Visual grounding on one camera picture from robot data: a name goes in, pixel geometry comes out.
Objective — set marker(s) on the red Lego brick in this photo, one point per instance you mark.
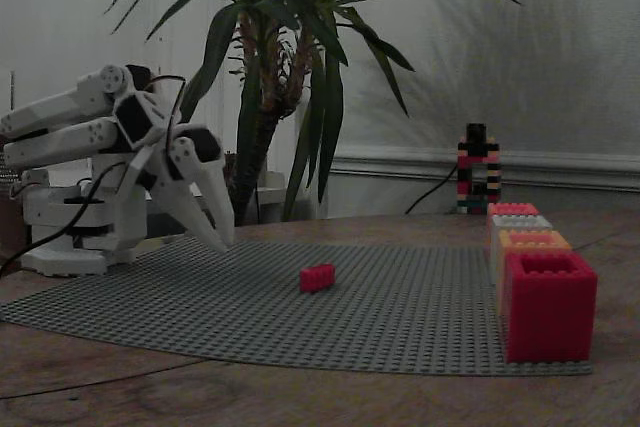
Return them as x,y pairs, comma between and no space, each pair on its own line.
317,278

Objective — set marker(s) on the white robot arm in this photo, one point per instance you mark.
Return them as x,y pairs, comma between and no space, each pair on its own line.
50,112

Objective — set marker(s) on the grey Lego baseplate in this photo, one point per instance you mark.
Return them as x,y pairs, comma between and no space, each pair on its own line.
300,327

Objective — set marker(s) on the striped Lego tower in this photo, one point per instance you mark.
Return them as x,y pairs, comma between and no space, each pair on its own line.
477,167

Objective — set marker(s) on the red lego box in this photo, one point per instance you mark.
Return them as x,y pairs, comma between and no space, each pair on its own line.
550,317

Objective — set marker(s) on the green yucca plant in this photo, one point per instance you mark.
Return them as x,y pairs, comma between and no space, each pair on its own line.
260,97

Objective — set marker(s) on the white wrist mount plate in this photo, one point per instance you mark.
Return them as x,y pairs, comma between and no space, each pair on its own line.
131,172

